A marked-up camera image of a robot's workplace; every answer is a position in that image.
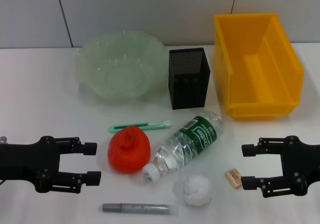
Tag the beige eraser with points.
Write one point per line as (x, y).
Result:
(233, 178)

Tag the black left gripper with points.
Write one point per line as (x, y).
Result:
(30, 161)

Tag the silver marker pen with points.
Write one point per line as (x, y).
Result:
(137, 208)

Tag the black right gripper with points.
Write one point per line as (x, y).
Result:
(302, 164)

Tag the clear green-label water bottle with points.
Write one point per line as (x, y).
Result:
(190, 141)

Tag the black mesh pen holder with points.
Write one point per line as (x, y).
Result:
(187, 93)

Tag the green glass fruit plate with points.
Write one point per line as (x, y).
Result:
(120, 66)

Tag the green utility knife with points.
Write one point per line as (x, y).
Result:
(152, 125)

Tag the white paper ball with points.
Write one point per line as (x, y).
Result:
(197, 190)

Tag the yellow plastic bin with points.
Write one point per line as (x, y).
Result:
(262, 88)

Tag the orange fruit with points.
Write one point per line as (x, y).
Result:
(127, 153)

